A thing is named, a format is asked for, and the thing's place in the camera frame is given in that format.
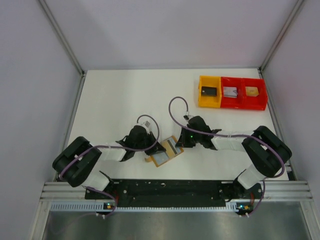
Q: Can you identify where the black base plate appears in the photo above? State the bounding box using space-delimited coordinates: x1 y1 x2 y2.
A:
84 178 253 208

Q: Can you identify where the grey slotted cable duct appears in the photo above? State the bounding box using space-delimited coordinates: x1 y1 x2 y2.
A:
50 201 249 213

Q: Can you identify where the silver card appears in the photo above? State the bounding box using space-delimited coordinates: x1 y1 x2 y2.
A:
223 86 238 98

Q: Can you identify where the right red plastic bin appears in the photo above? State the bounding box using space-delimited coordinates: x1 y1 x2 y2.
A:
241 78 268 111

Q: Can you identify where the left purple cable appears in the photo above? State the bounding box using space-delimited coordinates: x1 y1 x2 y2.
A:
58 114 161 182

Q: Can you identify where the red plastic bin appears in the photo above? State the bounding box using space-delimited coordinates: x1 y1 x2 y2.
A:
241 78 268 111
220 76 244 109

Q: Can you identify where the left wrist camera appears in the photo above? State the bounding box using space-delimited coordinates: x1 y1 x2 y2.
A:
141 121 151 129

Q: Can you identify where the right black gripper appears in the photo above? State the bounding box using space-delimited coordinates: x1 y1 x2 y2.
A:
176 126 203 148

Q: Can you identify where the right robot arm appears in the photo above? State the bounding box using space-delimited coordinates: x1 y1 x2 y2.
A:
175 115 292 198

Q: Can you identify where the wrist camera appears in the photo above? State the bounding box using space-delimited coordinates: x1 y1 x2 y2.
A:
141 121 151 129
183 113 194 122

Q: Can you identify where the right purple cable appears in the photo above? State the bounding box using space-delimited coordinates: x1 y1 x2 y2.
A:
168 96 286 178

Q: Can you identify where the black card in bin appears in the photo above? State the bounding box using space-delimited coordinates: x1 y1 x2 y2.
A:
200 86 218 97

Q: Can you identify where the middle red plastic bin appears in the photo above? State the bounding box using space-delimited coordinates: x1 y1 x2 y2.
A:
220 76 244 109

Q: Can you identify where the aluminium frame rail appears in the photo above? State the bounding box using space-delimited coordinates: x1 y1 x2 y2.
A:
40 180 313 202

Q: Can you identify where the yellow leather card holder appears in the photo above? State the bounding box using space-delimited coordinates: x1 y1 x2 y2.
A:
144 134 184 168

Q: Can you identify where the yellow plastic bin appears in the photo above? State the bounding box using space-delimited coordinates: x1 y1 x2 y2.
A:
197 75 222 108

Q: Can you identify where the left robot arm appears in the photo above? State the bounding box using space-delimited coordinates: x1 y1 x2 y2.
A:
52 124 166 199

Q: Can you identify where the gold card in bin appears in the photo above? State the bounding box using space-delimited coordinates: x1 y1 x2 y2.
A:
245 86 259 97

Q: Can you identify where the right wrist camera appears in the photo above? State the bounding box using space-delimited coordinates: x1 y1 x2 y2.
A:
183 113 194 122

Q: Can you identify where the purple cable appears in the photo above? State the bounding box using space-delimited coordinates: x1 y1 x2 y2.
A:
58 114 161 182
168 96 286 178

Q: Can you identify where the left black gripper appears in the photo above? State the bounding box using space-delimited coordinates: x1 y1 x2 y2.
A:
134 131 166 156

